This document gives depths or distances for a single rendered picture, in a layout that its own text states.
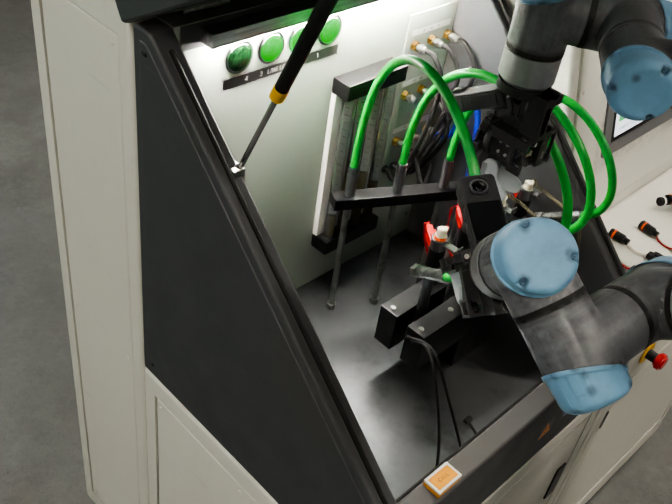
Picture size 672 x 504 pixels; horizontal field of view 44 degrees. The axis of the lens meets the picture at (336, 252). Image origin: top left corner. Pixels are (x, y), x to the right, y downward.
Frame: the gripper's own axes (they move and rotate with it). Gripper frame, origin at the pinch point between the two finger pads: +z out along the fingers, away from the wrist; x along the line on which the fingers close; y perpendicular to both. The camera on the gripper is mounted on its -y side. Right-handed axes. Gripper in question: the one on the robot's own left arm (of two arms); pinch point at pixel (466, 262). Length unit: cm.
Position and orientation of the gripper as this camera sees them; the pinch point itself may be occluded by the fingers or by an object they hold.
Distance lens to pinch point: 112.9
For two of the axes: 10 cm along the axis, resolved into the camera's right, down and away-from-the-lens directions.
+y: 1.7, 9.8, -0.9
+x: 9.8, -1.7, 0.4
